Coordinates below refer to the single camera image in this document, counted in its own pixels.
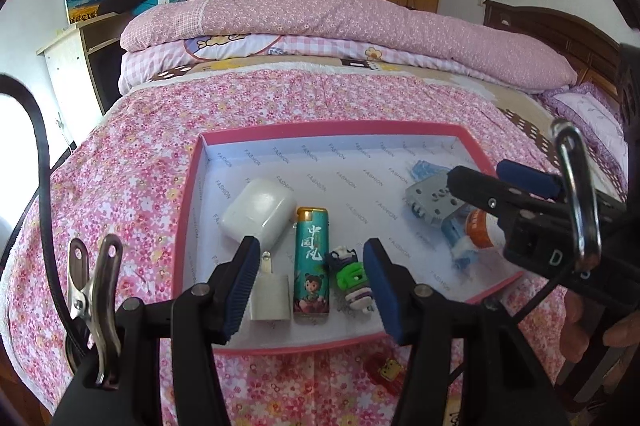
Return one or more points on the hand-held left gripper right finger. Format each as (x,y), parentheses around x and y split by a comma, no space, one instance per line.
(386,293)

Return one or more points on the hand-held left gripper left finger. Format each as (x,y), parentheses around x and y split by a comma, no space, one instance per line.
(240,291)

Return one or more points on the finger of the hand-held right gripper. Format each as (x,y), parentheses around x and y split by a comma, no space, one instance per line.
(480,192)
(527,180)

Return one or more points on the white charger plug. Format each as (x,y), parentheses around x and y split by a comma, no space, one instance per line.
(270,296)

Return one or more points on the white orange label pill bottle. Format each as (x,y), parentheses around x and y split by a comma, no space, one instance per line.
(481,228)

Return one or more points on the green white toy figure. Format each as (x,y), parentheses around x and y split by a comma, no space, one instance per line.
(351,278)

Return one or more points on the green lighter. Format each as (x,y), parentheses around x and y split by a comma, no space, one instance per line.
(312,263)

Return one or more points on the white earbud case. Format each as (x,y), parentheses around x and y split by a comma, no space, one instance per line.
(257,211)

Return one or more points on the pink cardboard box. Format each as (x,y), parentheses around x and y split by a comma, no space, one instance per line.
(350,196)

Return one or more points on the person's right hand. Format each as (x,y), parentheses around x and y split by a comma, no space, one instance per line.
(576,323)

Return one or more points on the metal spring clip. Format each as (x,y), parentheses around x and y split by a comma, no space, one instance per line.
(576,196)
(92,301)

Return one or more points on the purple pillow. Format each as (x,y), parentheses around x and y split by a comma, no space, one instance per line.
(590,121)

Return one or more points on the dark wooden headboard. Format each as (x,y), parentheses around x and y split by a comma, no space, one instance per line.
(550,36)

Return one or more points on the pink floral bedsheet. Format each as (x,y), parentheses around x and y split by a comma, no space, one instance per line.
(140,156)

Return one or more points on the folded pink quilt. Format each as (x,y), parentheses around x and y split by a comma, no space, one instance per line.
(350,16)

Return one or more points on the cartoon print blanket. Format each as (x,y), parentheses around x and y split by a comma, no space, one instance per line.
(225,42)

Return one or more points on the white cabinet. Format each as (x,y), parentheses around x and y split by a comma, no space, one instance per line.
(75,56)

